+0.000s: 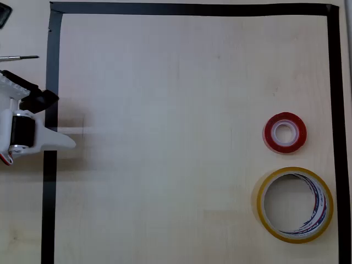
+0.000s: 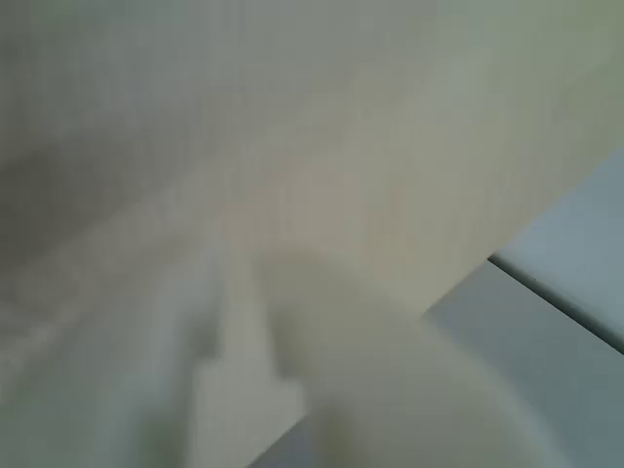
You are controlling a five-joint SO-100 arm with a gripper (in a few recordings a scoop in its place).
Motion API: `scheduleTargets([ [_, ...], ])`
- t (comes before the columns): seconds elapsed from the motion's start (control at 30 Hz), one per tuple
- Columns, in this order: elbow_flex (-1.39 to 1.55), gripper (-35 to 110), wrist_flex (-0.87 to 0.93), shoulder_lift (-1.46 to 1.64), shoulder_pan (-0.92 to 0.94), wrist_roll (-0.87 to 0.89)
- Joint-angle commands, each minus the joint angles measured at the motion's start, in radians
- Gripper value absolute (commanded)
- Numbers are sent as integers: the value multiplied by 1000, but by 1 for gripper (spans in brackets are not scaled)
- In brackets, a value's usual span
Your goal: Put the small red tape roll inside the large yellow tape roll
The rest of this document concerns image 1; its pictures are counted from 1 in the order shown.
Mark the thin metal screwdriver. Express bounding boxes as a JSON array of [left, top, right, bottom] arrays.
[[0, 55, 40, 62]]

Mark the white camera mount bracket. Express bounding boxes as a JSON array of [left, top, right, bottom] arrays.
[[0, 74, 31, 111]]

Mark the short red white servo cable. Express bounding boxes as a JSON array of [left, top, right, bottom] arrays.
[[0, 152, 14, 166]]

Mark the small red tape roll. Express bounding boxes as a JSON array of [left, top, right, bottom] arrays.
[[262, 111, 308, 155]]

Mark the black flat object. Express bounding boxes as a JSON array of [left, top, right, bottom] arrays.
[[0, 2, 13, 29]]

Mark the big yellow tape roll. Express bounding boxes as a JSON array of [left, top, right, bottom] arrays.
[[251, 166, 334, 244]]

